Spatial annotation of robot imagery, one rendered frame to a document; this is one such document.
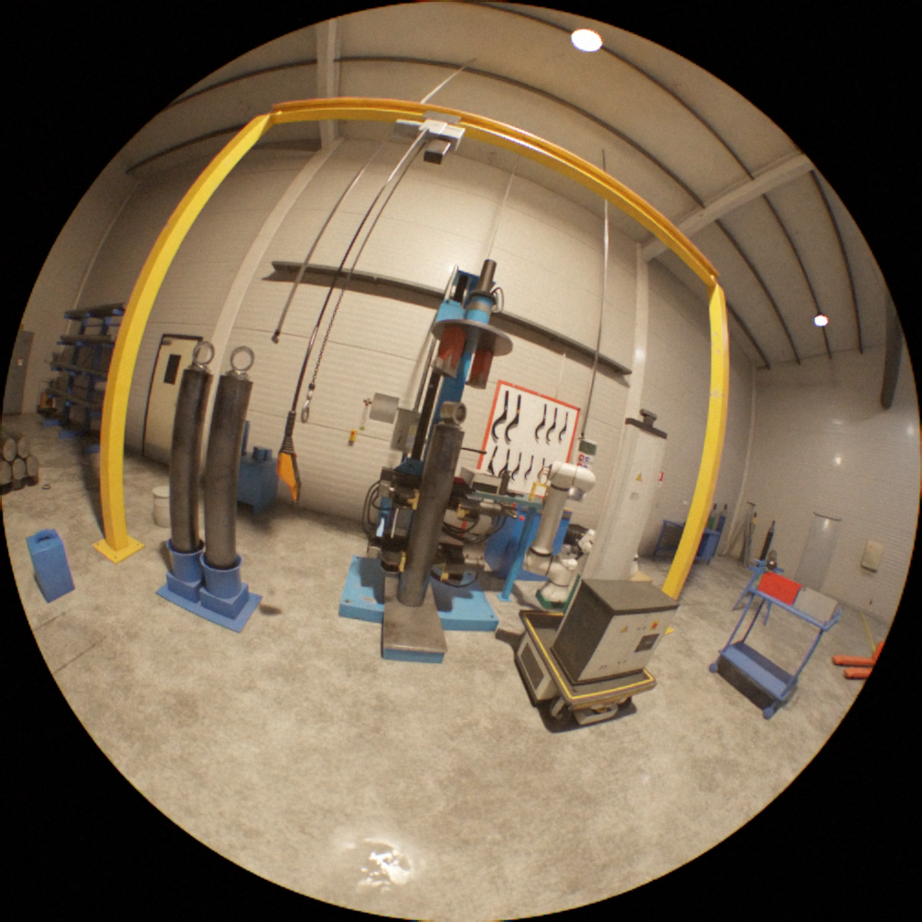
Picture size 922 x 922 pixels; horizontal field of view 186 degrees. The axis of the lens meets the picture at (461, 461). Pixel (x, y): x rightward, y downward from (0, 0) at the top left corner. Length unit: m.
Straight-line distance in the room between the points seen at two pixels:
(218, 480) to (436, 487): 1.33
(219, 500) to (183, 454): 0.37
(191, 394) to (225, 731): 1.69
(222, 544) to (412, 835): 1.71
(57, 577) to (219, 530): 1.44
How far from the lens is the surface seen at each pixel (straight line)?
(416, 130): 2.76
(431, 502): 1.84
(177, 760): 1.61
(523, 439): 4.23
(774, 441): 11.73
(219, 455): 1.69
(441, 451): 1.80
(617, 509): 1.74
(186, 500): 1.97
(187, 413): 1.86
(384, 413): 2.65
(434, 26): 6.17
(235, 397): 1.66
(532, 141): 3.22
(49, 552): 2.44
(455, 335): 1.80
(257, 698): 1.70
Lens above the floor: 1.40
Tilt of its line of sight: 4 degrees down
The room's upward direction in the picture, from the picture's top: 14 degrees clockwise
